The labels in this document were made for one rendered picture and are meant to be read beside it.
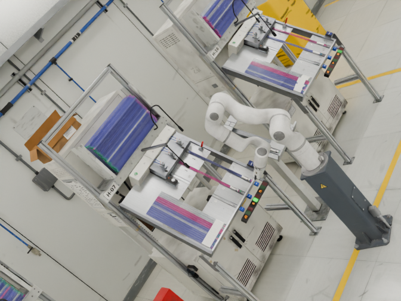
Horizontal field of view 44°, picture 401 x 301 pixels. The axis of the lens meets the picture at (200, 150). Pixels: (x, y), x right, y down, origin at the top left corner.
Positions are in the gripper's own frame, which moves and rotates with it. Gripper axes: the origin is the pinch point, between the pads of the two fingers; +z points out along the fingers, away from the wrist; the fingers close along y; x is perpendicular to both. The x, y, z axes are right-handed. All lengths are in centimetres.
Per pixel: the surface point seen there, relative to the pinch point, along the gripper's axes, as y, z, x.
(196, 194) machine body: 2, 77, 51
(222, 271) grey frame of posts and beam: -63, 20, -8
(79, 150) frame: -50, -19, 107
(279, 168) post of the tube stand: 30.8, 30.3, -5.7
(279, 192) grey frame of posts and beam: 10.6, 26.7, -14.6
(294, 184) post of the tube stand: 31, 43, -20
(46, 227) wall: -73, 125, 167
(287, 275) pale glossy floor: -28, 65, -44
